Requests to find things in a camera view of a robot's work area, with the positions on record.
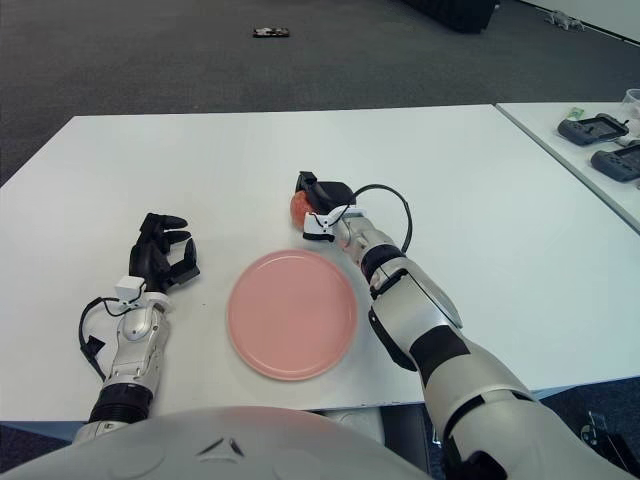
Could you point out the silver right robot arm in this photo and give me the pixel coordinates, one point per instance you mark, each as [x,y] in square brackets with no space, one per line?
[435,320]

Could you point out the black furniture block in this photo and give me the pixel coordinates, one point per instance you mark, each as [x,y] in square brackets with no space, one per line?
[465,17]

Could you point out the black floor equipment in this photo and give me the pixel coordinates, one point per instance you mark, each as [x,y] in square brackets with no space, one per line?
[597,430]

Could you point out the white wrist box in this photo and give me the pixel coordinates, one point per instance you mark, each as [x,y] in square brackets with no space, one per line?
[128,289]
[317,226]

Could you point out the green packet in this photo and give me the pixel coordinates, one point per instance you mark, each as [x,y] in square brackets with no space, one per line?
[576,113]

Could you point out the clear plastic cup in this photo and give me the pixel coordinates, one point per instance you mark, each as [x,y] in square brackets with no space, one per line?
[634,102]

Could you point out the grey quadruped robot toy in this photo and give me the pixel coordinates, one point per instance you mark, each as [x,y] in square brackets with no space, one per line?
[565,19]

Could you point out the dark grey handheld controller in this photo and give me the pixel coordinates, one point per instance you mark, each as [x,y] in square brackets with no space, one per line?
[617,164]
[592,130]

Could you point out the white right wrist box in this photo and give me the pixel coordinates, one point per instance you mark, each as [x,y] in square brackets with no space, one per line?
[317,226]

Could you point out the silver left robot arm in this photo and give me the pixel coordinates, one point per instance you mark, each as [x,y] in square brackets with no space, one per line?
[135,345]

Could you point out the red apple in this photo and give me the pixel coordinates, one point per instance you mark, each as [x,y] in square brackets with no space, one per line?
[300,210]

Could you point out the pink round plate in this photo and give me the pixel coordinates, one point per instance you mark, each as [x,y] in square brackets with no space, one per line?
[292,315]

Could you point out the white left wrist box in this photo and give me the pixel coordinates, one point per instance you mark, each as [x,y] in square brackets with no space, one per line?
[128,289]

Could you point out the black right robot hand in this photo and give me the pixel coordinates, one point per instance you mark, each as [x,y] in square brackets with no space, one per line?
[332,196]

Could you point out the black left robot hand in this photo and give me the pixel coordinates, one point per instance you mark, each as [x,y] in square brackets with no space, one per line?
[145,255]

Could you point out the small dark floor object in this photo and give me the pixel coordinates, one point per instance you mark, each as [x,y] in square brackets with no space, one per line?
[271,32]

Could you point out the grey robot torso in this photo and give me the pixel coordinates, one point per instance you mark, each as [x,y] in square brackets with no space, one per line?
[200,450]

